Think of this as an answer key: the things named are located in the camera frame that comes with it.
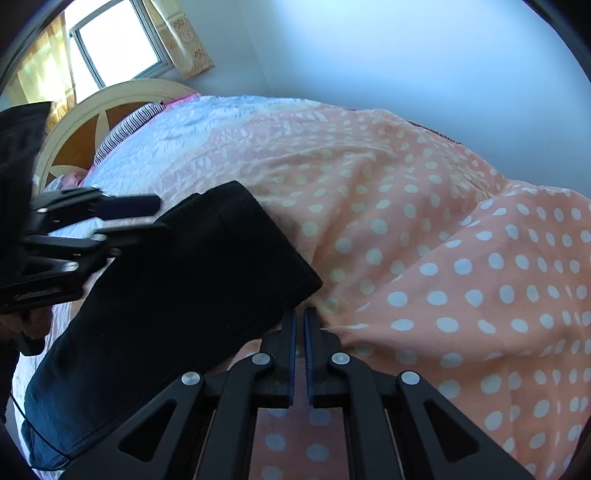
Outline pink polka-dot bedspread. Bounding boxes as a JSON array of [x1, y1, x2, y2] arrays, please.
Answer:
[[11, 95, 591, 480]]

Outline person's left hand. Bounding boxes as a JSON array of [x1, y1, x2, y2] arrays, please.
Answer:
[[0, 308, 52, 344]]

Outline cream wooden bed headboard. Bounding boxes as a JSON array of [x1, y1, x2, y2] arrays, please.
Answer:
[[34, 79, 201, 195]]

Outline striped pillow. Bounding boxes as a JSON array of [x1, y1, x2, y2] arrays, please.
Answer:
[[93, 102, 166, 164]]

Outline pink folded blanket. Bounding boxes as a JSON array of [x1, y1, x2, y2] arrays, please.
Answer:
[[59, 172, 89, 191]]

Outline window behind headboard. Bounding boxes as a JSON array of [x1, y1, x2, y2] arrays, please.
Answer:
[[65, 0, 169, 104]]

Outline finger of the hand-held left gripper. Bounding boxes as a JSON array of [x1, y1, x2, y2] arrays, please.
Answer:
[[30, 187, 162, 227], [23, 222, 174, 278]]

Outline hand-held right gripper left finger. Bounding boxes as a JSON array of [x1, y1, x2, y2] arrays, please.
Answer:
[[60, 307, 297, 480]]

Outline yellow patterned curtain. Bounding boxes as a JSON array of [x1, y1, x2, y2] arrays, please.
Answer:
[[9, 14, 75, 121]]

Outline person's dark clothing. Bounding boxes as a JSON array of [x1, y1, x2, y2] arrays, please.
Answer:
[[0, 102, 51, 241]]

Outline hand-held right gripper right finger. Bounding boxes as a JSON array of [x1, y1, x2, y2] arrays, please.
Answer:
[[302, 307, 536, 480]]

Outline beige patterned curtain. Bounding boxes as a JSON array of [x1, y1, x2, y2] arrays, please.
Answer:
[[143, 0, 215, 80]]

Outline black pants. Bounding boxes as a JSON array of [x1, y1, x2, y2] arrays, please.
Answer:
[[21, 181, 324, 472]]

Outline thin black cable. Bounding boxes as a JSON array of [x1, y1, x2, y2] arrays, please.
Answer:
[[9, 390, 75, 468]]

